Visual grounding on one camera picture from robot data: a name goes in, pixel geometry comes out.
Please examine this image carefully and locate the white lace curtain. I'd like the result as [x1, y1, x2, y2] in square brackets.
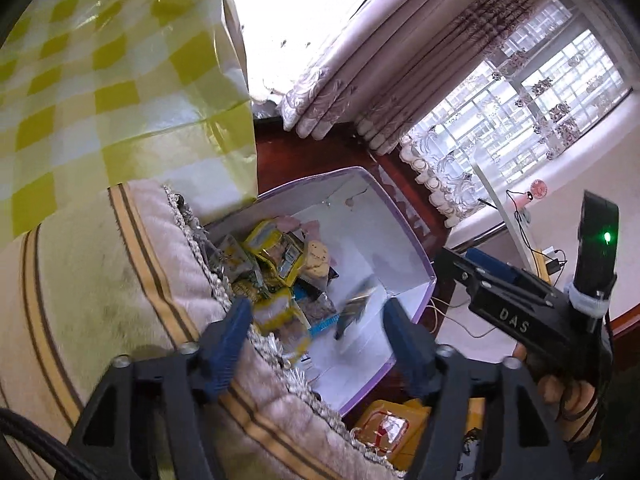
[400, 0, 633, 221]

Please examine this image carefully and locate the black charger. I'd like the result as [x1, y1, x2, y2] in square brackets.
[542, 247, 568, 276]

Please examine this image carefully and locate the chrome floor lamp stand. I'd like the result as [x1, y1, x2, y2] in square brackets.
[471, 162, 541, 273]

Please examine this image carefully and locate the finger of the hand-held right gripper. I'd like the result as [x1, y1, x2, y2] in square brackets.
[434, 249, 483, 306]
[465, 247, 566, 301]

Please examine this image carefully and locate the small pink fan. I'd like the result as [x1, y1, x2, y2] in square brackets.
[520, 182, 548, 211]

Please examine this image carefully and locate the black cable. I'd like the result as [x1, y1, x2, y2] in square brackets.
[0, 407, 81, 480]

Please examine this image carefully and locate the white storage box purple rim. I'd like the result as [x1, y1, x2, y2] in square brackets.
[202, 166, 437, 417]

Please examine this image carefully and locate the pink embroidered curtain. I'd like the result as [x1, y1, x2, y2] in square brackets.
[279, 0, 581, 157]

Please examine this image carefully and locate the white grid window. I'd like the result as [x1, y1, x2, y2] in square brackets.
[415, 0, 633, 171]

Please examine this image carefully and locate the clear cookie snack packet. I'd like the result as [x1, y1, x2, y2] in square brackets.
[332, 275, 381, 341]

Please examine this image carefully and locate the beige striped sofa cushion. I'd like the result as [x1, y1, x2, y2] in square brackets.
[0, 180, 406, 480]

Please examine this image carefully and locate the person's right hand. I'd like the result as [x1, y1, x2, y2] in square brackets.
[510, 344, 598, 441]

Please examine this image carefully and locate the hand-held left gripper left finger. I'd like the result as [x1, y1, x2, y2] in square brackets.
[65, 296, 255, 480]

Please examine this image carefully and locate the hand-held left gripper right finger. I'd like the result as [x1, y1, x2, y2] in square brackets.
[382, 297, 571, 480]

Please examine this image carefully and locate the white sheer curtain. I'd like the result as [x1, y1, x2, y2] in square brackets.
[225, 0, 396, 106]

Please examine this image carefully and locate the pile of assorted snack packets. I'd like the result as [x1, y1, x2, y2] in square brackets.
[215, 215, 341, 361]

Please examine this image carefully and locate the yellow plastic bag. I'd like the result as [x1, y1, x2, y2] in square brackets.
[357, 397, 488, 473]

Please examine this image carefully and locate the yellow checkered tablecloth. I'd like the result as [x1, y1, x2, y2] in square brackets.
[0, 0, 258, 246]

